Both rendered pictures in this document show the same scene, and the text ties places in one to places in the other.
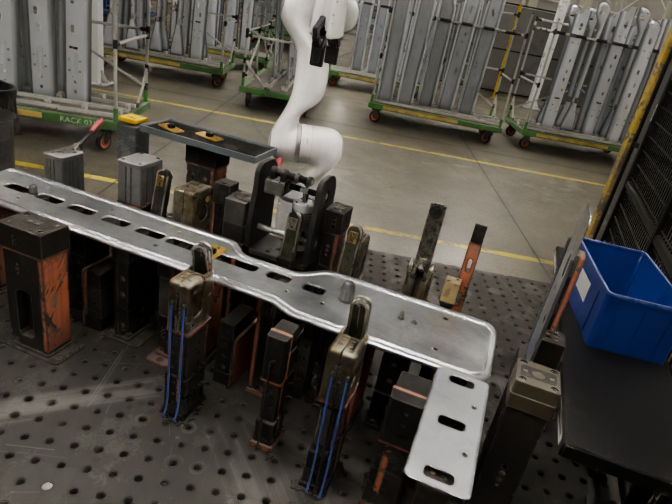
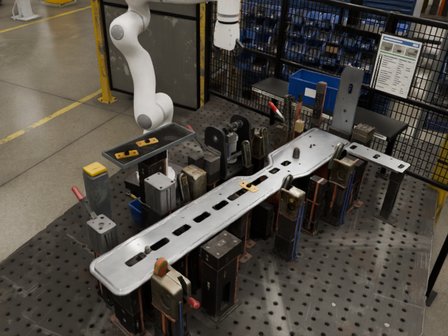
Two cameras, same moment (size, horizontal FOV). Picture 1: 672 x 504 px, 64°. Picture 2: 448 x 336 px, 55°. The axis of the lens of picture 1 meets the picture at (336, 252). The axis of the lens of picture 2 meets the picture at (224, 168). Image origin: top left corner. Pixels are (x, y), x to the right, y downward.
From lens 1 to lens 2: 1.80 m
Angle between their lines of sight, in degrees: 56
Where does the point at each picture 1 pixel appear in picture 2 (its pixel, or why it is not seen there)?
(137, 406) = (282, 270)
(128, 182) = (169, 198)
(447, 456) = (393, 162)
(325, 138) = (168, 100)
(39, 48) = not seen: outside the picture
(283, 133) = (157, 112)
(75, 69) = not seen: outside the picture
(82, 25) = not seen: outside the picture
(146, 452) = (315, 270)
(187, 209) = (203, 183)
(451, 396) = (362, 151)
